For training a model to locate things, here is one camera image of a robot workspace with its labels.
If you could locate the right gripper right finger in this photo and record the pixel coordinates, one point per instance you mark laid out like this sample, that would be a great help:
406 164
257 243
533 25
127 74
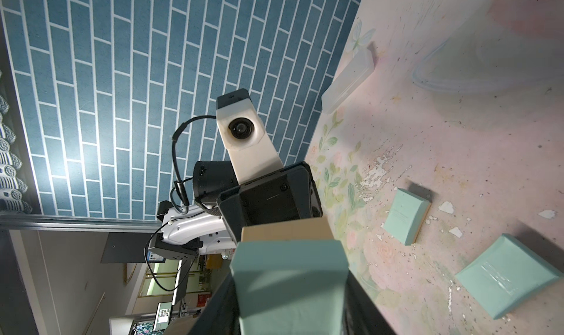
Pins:
361 316

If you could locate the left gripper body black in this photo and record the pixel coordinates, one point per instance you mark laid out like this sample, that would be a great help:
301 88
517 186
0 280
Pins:
283 195

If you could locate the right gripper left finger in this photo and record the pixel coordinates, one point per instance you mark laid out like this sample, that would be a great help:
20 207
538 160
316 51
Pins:
221 314

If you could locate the green box lid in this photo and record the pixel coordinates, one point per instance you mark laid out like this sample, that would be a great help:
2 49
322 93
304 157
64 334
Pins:
290 287

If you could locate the tan box base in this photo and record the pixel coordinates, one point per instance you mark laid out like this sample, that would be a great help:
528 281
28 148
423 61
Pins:
303 229

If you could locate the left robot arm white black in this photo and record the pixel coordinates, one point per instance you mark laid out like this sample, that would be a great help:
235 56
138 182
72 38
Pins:
184 235

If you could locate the left green lid box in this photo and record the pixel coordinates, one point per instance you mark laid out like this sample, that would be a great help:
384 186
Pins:
406 216

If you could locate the middle green lid box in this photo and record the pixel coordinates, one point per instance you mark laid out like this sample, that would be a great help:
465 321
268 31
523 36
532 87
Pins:
505 275

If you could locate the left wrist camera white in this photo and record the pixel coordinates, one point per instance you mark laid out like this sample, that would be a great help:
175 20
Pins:
251 152

